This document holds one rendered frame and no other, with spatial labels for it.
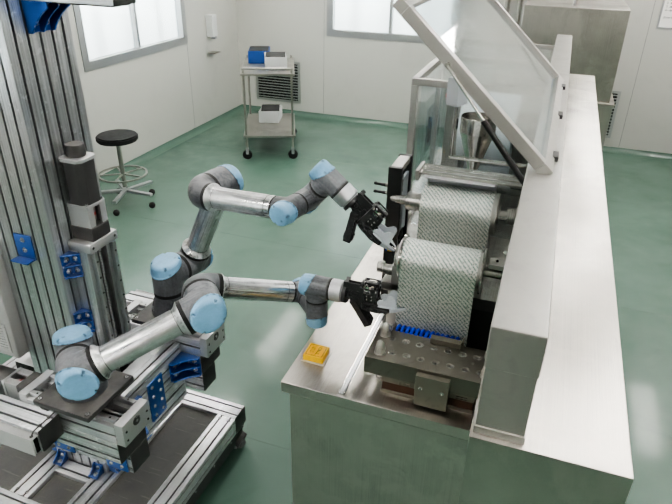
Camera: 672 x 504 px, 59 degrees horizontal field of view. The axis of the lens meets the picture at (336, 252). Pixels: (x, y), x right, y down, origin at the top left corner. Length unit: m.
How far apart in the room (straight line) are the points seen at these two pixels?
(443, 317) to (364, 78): 5.93
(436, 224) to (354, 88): 5.76
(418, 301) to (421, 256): 0.16
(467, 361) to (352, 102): 6.15
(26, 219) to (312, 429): 1.14
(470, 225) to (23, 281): 1.53
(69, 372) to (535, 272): 1.34
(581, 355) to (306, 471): 1.19
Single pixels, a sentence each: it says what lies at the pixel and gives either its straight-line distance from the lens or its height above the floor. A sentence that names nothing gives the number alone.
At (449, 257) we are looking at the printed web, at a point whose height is 1.30.
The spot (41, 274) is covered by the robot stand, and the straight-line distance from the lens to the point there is 2.23.
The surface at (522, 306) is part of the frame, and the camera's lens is 0.98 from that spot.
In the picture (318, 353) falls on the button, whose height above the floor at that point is 0.92.
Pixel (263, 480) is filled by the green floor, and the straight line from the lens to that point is 2.87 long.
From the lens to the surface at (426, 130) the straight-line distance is 2.79.
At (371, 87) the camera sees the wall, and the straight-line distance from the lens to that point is 7.65.
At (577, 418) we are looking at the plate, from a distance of 1.14.
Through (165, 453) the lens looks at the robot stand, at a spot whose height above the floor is 0.21.
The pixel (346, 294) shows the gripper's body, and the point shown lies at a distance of 1.97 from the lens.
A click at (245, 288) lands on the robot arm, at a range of 2.04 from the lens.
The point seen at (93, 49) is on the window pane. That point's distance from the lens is 6.08.
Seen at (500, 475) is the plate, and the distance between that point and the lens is 1.10.
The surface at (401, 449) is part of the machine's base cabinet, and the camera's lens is 1.96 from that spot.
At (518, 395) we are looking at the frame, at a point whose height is 1.54.
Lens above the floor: 2.17
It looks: 28 degrees down
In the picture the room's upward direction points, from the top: 1 degrees clockwise
